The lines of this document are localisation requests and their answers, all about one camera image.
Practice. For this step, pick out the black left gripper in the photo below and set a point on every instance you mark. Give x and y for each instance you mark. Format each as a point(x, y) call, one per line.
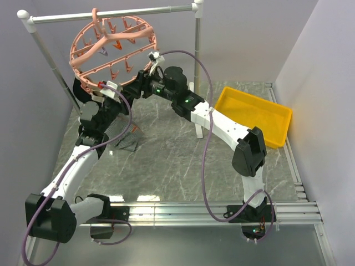
point(123, 106)

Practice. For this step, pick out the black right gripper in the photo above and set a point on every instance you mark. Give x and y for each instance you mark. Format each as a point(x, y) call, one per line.
point(142, 83)

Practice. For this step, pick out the grey striped boxer underwear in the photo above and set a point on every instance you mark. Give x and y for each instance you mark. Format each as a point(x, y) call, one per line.
point(130, 139)

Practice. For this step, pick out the pink round clip hanger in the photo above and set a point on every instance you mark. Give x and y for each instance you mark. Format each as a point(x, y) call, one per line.
point(121, 73)

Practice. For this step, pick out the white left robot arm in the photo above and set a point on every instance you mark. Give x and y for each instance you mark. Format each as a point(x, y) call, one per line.
point(89, 147)

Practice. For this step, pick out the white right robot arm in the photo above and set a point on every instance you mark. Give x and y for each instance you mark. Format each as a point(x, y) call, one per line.
point(247, 144)

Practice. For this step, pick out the black underwear white waistband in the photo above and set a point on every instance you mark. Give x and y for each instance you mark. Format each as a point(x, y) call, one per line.
point(80, 94)

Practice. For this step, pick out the silver clothes rack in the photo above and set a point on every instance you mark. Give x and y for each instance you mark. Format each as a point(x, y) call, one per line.
point(99, 33)

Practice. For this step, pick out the yellow plastic tray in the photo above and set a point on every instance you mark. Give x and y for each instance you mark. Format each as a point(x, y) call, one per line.
point(249, 110)

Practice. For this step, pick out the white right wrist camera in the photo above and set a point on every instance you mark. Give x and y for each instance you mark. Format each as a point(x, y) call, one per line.
point(156, 60)

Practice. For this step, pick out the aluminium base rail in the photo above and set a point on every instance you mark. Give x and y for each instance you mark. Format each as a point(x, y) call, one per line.
point(177, 213)

